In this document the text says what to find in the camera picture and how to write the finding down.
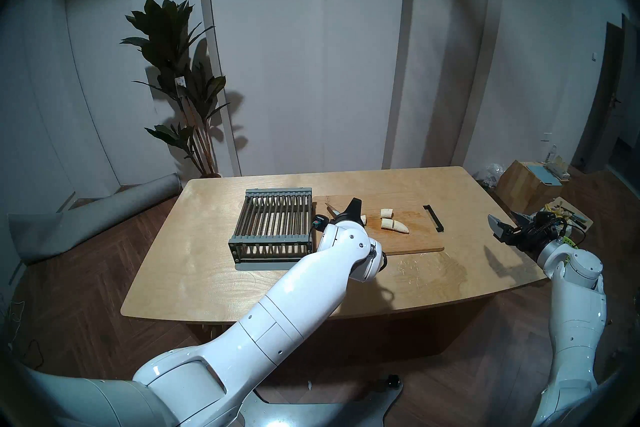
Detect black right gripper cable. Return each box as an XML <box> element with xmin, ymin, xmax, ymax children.
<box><xmin>559</xmin><ymin>221</ymin><xmax>588</xmax><ymax>249</ymax></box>

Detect rolled grey floor mat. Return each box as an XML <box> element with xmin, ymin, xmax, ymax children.
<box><xmin>7</xmin><ymin>173</ymin><xmax>183</xmax><ymax>265</ymax></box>

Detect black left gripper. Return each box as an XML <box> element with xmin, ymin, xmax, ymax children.
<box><xmin>327</xmin><ymin>197</ymin><xmax>366</xmax><ymax>227</ymax></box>

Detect light blue plastic board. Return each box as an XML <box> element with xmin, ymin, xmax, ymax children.
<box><xmin>527</xmin><ymin>163</ymin><xmax>563</xmax><ymax>186</ymax></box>

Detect small wooden tray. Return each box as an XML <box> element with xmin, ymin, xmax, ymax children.
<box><xmin>542</xmin><ymin>197</ymin><xmax>594</xmax><ymax>230</ymax></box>

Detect wooden cutting board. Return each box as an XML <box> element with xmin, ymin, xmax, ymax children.
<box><xmin>311</xmin><ymin>193</ymin><xmax>446</xmax><ymax>256</ymax></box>

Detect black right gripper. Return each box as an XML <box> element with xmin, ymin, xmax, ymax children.
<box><xmin>487</xmin><ymin>212</ymin><xmax>566</xmax><ymax>256</ymax></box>

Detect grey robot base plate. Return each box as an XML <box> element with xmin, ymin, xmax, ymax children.
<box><xmin>235</xmin><ymin>373</ymin><xmax>405</xmax><ymax>427</ymax></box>

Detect grey metal dish rack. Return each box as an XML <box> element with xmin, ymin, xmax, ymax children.
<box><xmin>228</xmin><ymin>187</ymin><xmax>315</xmax><ymax>271</ymax></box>

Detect tall green potted plant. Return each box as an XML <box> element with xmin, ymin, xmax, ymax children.
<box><xmin>120</xmin><ymin>0</ymin><xmax>231</xmax><ymax>179</ymax></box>

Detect wooden box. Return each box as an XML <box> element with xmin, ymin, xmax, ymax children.
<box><xmin>495</xmin><ymin>160</ymin><xmax>563</xmax><ymax>216</ymax></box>

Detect brown open door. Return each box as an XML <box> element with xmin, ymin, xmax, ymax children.
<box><xmin>570</xmin><ymin>13</ymin><xmax>640</xmax><ymax>174</ymax></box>

